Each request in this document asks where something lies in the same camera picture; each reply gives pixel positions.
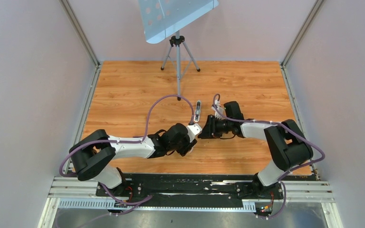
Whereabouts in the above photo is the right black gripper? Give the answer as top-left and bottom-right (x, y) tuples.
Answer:
(198, 115), (233, 139)

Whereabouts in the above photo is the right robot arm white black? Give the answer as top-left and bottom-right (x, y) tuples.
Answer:
(198, 101), (313, 199)

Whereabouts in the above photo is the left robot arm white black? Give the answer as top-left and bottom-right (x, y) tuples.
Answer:
(69, 123), (202, 196)

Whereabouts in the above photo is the grey tripod stand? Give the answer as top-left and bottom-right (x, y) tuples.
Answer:
(160, 30), (201, 101)

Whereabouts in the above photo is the light blue perforated board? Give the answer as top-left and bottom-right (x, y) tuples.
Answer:
(138, 0), (219, 44)

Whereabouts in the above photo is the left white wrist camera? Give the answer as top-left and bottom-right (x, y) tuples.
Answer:
(186, 123), (202, 142)

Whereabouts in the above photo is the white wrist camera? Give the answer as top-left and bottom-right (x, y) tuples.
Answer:
(211, 104), (224, 119)
(186, 123), (202, 142)

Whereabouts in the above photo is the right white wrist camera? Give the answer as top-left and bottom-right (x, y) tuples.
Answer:
(211, 104), (224, 119)

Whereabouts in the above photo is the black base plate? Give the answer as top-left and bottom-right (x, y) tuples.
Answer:
(110, 173), (284, 207)

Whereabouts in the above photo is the white slotted cable duct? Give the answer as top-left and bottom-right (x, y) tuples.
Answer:
(58, 199), (256, 213)

